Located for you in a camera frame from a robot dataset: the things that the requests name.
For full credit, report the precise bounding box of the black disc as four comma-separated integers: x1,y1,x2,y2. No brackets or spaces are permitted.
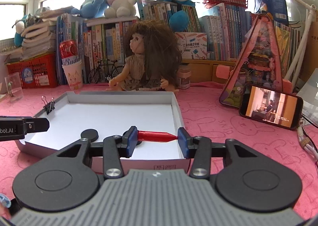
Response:
80,129,99,143

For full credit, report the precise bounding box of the red crayon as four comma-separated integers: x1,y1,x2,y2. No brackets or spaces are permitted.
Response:
138,130,178,143

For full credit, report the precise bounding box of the black binder clip on tray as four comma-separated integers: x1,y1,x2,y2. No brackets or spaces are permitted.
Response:
42,95,55,114

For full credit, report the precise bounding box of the white cardboard tray box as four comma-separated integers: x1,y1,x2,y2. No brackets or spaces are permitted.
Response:
15,91,190,174

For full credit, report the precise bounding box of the clear acrylic block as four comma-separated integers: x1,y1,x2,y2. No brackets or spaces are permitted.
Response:
5,72,24,102

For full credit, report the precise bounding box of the red plastic basket left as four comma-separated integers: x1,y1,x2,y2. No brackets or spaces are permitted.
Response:
6,52,58,89

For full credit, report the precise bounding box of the white cat paper cup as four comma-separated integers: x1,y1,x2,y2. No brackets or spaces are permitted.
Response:
62,61,83,90

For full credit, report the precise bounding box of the pink lidded jar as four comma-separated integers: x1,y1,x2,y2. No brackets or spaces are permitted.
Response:
177,65,191,89

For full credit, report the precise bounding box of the miniature black bicycle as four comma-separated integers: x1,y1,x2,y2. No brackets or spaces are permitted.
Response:
88,59,123,84

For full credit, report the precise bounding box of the wooden drawer shelf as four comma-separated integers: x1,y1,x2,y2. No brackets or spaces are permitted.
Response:
182,59,236,84

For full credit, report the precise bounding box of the red Budweiser can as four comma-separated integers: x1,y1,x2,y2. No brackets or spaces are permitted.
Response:
59,40,80,66

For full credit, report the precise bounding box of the stack of books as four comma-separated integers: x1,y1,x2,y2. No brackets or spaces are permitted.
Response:
0,6,82,62

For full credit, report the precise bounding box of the smartphone playing video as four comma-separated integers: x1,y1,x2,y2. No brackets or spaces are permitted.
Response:
239,84,303,130

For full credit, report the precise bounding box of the brown haired doll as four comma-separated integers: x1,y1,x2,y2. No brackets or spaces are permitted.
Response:
108,20,182,93

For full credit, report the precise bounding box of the blue white plush left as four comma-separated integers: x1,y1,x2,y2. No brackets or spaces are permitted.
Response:
12,15,28,47

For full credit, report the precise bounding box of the label printer box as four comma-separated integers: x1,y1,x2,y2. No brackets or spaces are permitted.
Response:
175,32,209,60

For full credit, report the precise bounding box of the pink triangular toy house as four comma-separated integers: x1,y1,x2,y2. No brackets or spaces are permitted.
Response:
219,14,283,108

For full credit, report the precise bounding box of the clear plastic folder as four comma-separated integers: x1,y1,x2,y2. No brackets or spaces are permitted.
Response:
297,68,318,124

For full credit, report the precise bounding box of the small blue plush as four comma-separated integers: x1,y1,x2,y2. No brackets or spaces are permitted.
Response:
71,0,108,19

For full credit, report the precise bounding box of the white pipe stand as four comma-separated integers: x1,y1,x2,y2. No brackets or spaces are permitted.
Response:
284,0,316,88

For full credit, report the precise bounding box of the white charging cable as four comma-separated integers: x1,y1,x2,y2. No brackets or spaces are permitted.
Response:
296,118,318,160

